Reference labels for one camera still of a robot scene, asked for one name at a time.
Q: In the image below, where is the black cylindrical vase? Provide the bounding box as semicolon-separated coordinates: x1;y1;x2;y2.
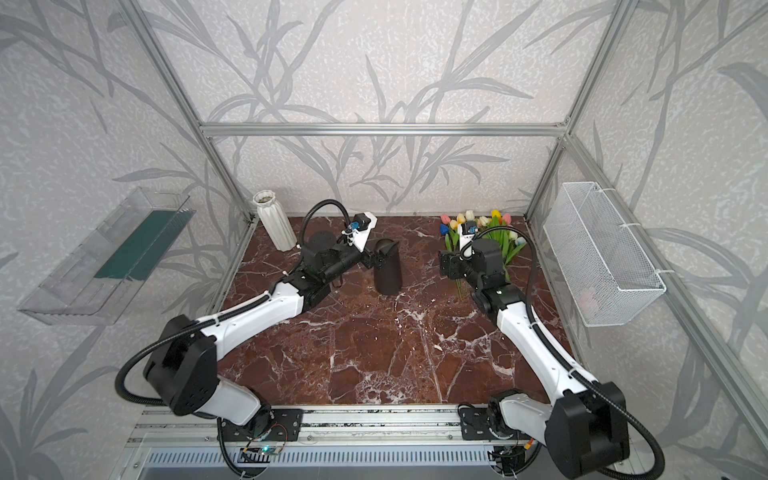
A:
374;239;403;296

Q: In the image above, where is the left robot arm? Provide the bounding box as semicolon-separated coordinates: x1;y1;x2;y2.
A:
143;231;399;431

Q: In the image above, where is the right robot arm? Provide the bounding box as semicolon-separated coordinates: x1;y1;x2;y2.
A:
439;239;630;479

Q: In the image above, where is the white ribbed vase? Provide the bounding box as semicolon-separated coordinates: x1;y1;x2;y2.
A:
253;190;297;252

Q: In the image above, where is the bunch of remaining tulips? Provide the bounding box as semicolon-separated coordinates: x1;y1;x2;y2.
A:
438;213;528;291

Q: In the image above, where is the pink object in basket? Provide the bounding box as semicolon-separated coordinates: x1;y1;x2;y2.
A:
577;287;600;319

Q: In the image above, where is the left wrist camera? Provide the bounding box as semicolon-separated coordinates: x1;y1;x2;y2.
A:
343;212;377;252

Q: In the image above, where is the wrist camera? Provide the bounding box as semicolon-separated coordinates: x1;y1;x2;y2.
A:
343;212;377;252
458;220;477;249

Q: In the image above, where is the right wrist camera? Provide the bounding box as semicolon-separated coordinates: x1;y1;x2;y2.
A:
458;220;477;249

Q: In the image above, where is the white wire mesh basket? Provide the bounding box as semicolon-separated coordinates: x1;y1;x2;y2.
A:
544;182;666;327

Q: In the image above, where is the horizontal aluminium frame bar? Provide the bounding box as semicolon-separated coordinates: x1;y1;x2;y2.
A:
200;122;565;137

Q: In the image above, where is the clear plastic wall tray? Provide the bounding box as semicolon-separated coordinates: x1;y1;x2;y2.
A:
18;187;196;326

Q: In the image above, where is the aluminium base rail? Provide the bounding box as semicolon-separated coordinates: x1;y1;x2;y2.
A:
122;403;631;466

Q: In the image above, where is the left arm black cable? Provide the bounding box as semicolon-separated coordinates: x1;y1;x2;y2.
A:
113;199;352;408

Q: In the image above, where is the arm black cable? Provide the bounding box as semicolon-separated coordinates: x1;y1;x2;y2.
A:
473;224;667;480
113;199;352;408

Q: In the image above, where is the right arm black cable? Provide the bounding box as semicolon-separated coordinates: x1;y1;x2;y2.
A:
473;224;667;480

